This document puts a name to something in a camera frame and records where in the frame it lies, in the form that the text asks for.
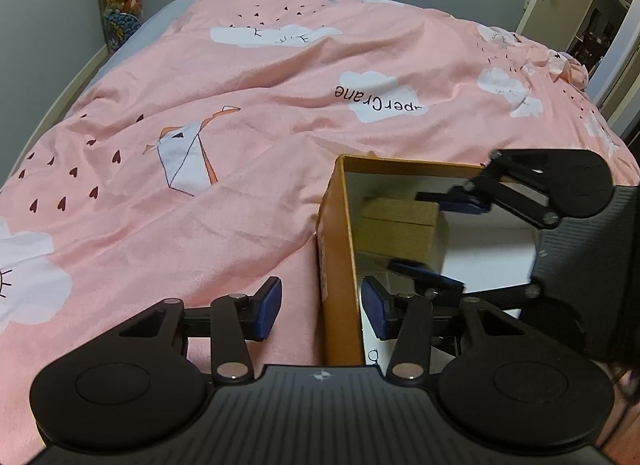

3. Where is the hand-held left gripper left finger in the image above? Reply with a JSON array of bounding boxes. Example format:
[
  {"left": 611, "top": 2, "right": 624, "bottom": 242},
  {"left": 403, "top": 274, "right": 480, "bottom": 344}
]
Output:
[{"left": 119, "top": 276, "right": 284, "bottom": 385}]

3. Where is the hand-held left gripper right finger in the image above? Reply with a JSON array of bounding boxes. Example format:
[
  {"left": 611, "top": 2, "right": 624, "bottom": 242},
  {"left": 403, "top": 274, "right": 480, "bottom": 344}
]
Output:
[{"left": 361, "top": 275, "right": 526, "bottom": 383}]

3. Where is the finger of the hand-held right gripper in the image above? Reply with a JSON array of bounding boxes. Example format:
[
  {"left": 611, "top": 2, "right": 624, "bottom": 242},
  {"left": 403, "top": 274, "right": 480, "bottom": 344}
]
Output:
[
  {"left": 387, "top": 259, "right": 546, "bottom": 318},
  {"left": 415, "top": 148, "right": 563, "bottom": 232}
]

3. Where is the small brown cardboard box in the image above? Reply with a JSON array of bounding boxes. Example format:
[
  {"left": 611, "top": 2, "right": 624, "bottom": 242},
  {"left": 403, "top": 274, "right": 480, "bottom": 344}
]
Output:
[{"left": 356, "top": 196, "right": 442, "bottom": 266}]

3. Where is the orange cardboard storage box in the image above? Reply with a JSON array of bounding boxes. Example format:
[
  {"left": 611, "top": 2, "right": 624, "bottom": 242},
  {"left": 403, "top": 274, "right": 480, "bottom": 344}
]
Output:
[{"left": 314, "top": 154, "right": 543, "bottom": 368}]

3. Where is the cream door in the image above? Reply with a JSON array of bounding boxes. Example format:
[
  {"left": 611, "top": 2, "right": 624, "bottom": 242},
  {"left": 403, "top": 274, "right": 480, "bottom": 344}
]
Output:
[{"left": 515, "top": 0, "right": 610, "bottom": 55}]

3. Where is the pink printed duvet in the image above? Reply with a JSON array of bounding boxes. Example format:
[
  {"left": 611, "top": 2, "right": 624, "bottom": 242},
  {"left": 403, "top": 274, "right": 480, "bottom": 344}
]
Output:
[{"left": 0, "top": 0, "right": 640, "bottom": 396}]

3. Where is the white door frame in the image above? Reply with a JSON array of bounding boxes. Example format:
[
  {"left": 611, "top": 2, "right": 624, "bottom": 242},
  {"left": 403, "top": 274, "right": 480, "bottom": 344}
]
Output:
[{"left": 586, "top": 0, "right": 640, "bottom": 142}]

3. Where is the white bed frame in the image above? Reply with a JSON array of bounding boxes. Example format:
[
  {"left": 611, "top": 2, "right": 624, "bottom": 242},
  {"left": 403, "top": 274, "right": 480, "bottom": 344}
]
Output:
[{"left": 0, "top": 44, "right": 110, "bottom": 188}]

